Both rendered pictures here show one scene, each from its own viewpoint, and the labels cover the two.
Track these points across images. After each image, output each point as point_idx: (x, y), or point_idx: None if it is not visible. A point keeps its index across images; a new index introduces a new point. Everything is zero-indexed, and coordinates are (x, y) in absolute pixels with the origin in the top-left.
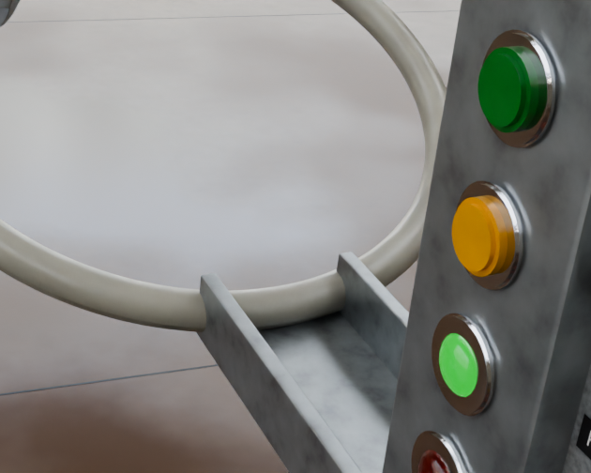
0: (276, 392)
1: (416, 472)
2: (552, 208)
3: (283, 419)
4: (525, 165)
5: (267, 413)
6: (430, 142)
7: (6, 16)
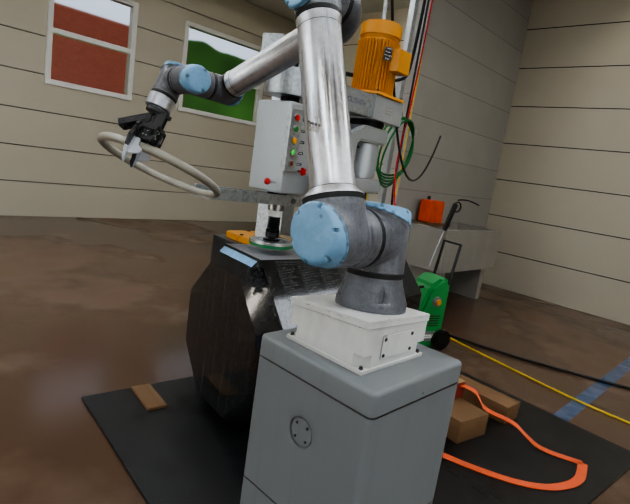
0: (235, 191)
1: (289, 164)
2: (298, 136)
3: (237, 194)
4: (296, 134)
5: (233, 196)
6: (153, 171)
7: (135, 163)
